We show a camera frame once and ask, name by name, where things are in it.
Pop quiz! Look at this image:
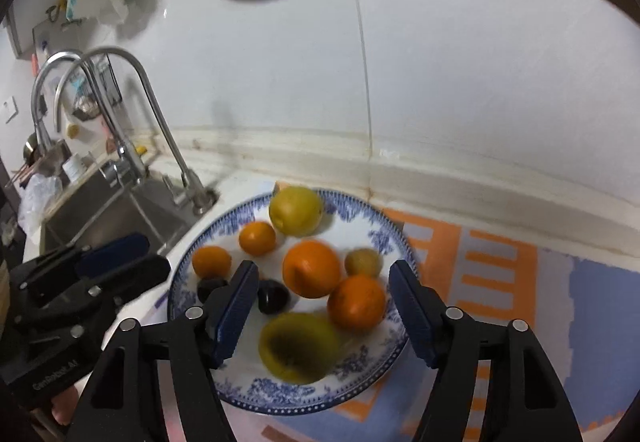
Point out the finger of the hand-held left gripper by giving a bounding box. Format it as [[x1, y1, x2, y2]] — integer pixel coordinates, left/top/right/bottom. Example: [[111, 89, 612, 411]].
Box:
[[20, 254, 171, 338], [10, 233, 151, 298]]

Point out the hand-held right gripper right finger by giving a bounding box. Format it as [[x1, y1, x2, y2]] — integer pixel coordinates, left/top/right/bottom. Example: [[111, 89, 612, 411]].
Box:
[[389, 260, 583, 442]]

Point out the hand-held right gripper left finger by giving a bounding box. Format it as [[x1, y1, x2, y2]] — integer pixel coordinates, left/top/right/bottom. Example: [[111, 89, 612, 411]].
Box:
[[67, 261, 259, 442]]

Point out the dark plum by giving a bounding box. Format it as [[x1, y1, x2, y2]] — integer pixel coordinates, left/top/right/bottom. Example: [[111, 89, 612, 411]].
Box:
[[196, 275, 230, 305], [256, 279, 291, 316]]

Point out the blue and white plate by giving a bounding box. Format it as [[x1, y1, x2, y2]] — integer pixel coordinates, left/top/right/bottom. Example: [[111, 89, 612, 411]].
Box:
[[167, 189, 420, 415]]

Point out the small orange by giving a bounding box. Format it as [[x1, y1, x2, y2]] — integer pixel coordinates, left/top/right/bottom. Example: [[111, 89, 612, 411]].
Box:
[[192, 245, 233, 278]]

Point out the green apple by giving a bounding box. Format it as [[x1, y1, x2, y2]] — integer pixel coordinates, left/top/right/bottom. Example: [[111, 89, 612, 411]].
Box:
[[258, 312, 345, 385]]

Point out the large orange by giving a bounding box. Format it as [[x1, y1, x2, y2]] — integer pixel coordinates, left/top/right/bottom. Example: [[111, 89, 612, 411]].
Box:
[[282, 240, 342, 299]]

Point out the yellow round fruit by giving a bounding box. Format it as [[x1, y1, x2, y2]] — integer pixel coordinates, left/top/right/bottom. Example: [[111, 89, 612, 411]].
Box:
[[268, 186, 324, 238]]

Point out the person's left hand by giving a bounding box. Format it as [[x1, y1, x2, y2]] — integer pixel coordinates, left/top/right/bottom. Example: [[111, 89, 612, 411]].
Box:
[[50, 384, 82, 428]]

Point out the steel sink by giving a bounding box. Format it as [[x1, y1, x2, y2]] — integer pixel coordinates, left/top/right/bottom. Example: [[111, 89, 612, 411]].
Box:
[[39, 162, 201, 268]]

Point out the small brown round fruit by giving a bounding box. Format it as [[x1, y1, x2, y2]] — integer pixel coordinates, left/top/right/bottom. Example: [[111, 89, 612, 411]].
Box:
[[344, 247, 384, 279]]

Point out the patterned orange and blue mat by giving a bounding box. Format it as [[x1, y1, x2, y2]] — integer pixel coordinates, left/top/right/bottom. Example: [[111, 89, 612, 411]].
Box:
[[260, 207, 640, 442]]

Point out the clear plastic bag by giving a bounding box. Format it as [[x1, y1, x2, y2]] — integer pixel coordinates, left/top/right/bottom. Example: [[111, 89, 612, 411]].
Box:
[[19, 173, 64, 244]]

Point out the white cup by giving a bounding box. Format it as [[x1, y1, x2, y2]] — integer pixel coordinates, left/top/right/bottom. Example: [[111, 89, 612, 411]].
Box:
[[62, 154, 87, 184]]

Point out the steel gooseneck faucet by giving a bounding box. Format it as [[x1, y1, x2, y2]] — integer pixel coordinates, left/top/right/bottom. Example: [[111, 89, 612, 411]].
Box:
[[54, 47, 219, 216], [30, 50, 146, 188]]

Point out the wall rack with small items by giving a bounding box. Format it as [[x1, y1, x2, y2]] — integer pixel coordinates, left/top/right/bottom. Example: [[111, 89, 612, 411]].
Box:
[[69, 56, 124, 124]]

